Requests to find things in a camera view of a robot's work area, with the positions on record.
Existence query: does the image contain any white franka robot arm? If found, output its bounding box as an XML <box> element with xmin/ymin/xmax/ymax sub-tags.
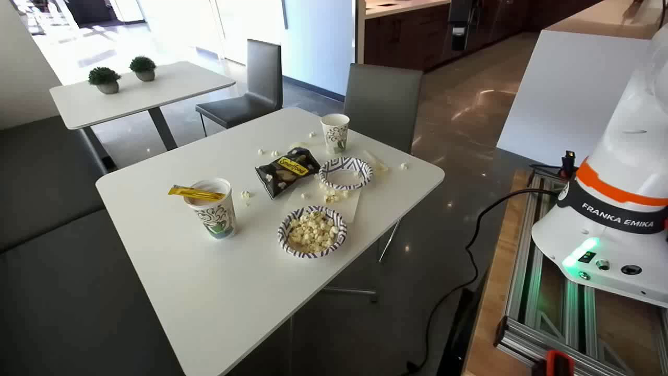
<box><xmin>533</xmin><ymin>24</ymin><xmax>668</xmax><ymax>307</ymax></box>

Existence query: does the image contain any empty patterned paper plate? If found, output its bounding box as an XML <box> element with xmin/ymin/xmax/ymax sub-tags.
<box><xmin>319</xmin><ymin>156</ymin><xmax>371</xmax><ymax>191</ymax></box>

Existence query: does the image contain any paper plate with popcorn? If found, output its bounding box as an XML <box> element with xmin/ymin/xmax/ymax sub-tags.
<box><xmin>277</xmin><ymin>205</ymin><xmax>349</xmax><ymax>259</ymax></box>

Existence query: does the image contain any black yellow snack bag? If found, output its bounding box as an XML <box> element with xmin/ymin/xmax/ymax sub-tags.
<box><xmin>256</xmin><ymin>145</ymin><xmax>319</xmax><ymax>198</ymax></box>

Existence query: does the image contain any small patterned paper cup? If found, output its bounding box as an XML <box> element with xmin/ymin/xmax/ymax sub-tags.
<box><xmin>319</xmin><ymin>113</ymin><xmax>349</xmax><ymax>152</ymax></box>

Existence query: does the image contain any near grey chair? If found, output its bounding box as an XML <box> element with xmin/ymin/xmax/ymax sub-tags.
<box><xmin>345</xmin><ymin>65</ymin><xmax>425</xmax><ymax>152</ymax></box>

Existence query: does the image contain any grey chair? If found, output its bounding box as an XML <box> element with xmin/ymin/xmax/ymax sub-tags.
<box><xmin>196</xmin><ymin>37</ymin><xmax>284</xmax><ymax>128</ymax></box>
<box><xmin>345</xmin><ymin>65</ymin><xmax>425</xmax><ymax>152</ymax></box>

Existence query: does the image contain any white dining table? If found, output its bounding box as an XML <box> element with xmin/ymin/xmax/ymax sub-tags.
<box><xmin>97</xmin><ymin>108</ymin><xmax>445</xmax><ymax>376</ymax></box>

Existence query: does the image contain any far grey chair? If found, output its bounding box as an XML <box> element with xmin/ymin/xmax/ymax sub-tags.
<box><xmin>196</xmin><ymin>37</ymin><xmax>284</xmax><ymax>128</ymax></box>

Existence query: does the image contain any paper cup with yellow wrapper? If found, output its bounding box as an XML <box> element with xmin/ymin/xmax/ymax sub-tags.
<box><xmin>170</xmin><ymin>177</ymin><xmax>237</xmax><ymax>237</ymax></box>

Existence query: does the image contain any right small potted plant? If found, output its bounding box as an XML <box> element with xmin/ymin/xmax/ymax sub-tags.
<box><xmin>130</xmin><ymin>57</ymin><xmax>157</xmax><ymax>82</ymax></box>

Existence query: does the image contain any small potted plant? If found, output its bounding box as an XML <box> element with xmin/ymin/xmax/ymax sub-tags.
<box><xmin>130</xmin><ymin>57</ymin><xmax>157</xmax><ymax>82</ymax></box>
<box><xmin>88</xmin><ymin>66</ymin><xmax>122</xmax><ymax>94</ymax></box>

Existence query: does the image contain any left small potted plant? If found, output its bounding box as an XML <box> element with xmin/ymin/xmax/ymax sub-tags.
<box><xmin>88</xmin><ymin>66</ymin><xmax>122</xmax><ymax>94</ymax></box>

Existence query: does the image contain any white board panel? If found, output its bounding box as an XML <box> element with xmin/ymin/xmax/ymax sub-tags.
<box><xmin>498</xmin><ymin>31</ymin><xmax>650</xmax><ymax>165</ymax></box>

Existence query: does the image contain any white background table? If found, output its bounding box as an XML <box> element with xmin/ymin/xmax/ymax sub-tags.
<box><xmin>50</xmin><ymin>60</ymin><xmax>234</xmax><ymax>170</ymax></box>

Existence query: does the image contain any dark bench seat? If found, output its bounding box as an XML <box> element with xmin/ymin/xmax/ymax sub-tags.
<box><xmin>0</xmin><ymin>117</ymin><xmax>183</xmax><ymax>376</ymax></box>

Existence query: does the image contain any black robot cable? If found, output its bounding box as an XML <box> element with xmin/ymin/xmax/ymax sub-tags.
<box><xmin>404</xmin><ymin>185</ymin><xmax>560</xmax><ymax>376</ymax></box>

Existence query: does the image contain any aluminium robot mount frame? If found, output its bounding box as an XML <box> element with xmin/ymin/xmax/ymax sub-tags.
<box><xmin>494</xmin><ymin>150</ymin><xmax>668</xmax><ymax>376</ymax></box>

